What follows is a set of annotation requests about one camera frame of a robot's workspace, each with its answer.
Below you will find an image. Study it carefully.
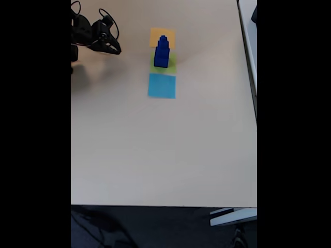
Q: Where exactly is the large blue cube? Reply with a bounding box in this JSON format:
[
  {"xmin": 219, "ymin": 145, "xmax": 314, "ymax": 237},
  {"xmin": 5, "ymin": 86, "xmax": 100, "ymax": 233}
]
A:
[{"xmin": 153, "ymin": 49, "xmax": 171, "ymax": 69}]

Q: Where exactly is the orange paper square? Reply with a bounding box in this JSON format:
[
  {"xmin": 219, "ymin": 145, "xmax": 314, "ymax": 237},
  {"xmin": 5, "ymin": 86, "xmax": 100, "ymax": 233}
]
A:
[{"xmin": 149, "ymin": 27, "xmax": 176, "ymax": 50}]

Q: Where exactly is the green paper square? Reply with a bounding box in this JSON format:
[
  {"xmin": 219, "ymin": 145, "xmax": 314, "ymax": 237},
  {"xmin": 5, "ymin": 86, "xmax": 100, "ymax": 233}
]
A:
[{"xmin": 150, "ymin": 51, "xmax": 178, "ymax": 74}]

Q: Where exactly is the light blue paper square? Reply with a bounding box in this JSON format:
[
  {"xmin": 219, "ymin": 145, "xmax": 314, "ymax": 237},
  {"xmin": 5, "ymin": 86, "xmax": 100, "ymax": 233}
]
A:
[{"xmin": 147, "ymin": 72, "xmax": 177, "ymax": 100}]

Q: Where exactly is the medium blue cube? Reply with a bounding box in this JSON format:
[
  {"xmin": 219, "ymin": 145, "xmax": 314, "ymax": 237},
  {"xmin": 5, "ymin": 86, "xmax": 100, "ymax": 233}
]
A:
[{"xmin": 155, "ymin": 42, "xmax": 171, "ymax": 57}]

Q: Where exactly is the white neighbouring desk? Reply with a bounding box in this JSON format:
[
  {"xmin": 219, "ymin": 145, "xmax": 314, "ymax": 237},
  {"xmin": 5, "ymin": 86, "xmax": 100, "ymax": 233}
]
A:
[{"xmin": 237, "ymin": 0, "xmax": 258, "ymax": 126}]

